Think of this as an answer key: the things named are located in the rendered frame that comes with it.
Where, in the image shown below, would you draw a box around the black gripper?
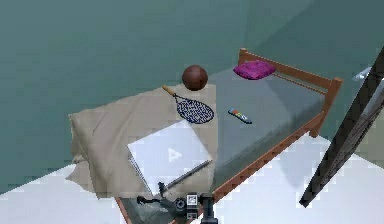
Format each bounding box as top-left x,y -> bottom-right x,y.
136,181 -> 188,218

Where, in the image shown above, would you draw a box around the grey pen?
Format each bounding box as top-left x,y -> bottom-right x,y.
165,159 -> 213,190

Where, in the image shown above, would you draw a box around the white laptop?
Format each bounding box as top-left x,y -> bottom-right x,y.
127,119 -> 213,197

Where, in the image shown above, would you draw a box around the beige blanket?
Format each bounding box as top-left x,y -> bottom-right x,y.
65,83 -> 220,200

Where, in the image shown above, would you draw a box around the blue tennis racket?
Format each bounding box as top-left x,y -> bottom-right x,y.
161,84 -> 215,125

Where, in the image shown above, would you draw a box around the dark remote control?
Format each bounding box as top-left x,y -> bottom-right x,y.
227,107 -> 253,125

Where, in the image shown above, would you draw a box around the brown basketball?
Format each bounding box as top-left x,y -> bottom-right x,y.
181,64 -> 209,92

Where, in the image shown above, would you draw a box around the wooden bed with grey mattress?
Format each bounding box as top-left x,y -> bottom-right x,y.
114,47 -> 344,224

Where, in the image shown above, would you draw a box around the magenta pillow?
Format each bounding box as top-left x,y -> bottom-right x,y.
232,59 -> 277,81

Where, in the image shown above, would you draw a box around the dark room door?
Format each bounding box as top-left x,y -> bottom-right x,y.
298,44 -> 384,209

